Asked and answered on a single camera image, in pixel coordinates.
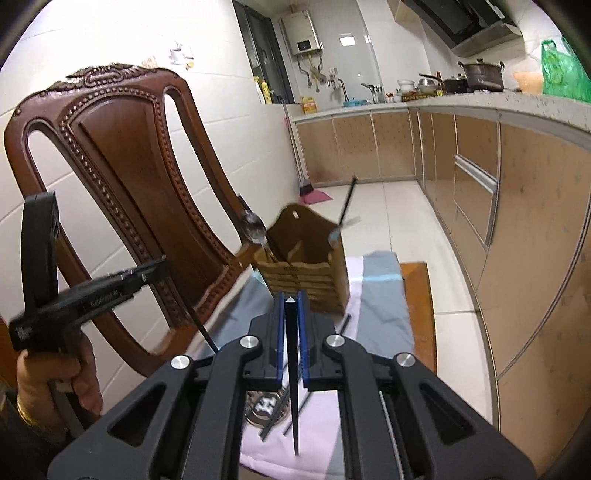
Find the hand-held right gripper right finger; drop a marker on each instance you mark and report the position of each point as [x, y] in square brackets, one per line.
[302, 332]

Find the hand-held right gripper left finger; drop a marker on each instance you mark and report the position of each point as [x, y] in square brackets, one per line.
[279, 332]

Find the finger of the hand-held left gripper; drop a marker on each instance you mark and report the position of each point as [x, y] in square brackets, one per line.
[138, 270]
[134, 287]

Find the wooden slatted utensil holder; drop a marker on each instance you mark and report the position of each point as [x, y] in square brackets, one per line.
[318, 281]

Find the person's left forearm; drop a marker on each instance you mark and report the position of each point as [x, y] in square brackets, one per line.
[23, 445]

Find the person's left hand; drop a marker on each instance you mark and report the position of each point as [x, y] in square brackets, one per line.
[46, 374]

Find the grey pink printed cloth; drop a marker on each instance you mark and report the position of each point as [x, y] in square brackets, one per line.
[383, 314]

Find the brown wooden furniture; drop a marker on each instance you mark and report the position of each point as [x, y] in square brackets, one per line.
[7, 355]

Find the carved brown wooden chair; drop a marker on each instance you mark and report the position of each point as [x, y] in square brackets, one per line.
[129, 152]

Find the pink floor mat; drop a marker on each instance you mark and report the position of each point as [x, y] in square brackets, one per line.
[316, 197]

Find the broom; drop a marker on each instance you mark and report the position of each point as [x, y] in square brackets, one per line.
[304, 184]

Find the yellow bottle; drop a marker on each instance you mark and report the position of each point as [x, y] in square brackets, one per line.
[265, 90]

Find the yellow box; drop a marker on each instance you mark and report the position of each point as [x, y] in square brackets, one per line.
[309, 105]

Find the blue basin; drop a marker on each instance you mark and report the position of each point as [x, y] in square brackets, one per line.
[355, 102]

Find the metal kitchen faucet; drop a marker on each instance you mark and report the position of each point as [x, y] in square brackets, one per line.
[339, 87]

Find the metal ladle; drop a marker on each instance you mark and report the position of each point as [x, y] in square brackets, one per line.
[371, 90]

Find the water heater pipes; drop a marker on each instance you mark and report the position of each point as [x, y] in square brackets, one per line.
[314, 74]

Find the beige kitchen counter cabinets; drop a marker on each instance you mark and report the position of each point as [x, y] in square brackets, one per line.
[531, 207]

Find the small metal pot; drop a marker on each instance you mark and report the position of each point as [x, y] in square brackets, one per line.
[425, 85]

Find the white water heater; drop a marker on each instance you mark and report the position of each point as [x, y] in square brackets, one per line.
[302, 34]

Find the dark cooking pot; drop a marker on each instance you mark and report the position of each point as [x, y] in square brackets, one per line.
[482, 76]

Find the orange plastic basin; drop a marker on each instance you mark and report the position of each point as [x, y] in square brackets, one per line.
[528, 81]

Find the black range hood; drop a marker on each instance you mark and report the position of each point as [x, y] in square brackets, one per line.
[466, 21]

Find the green plastic bag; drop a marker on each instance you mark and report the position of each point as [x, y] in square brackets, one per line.
[563, 69]

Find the cup wall sticker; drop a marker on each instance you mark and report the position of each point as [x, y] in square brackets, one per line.
[178, 53]

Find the dark window frame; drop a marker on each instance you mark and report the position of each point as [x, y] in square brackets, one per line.
[263, 50]

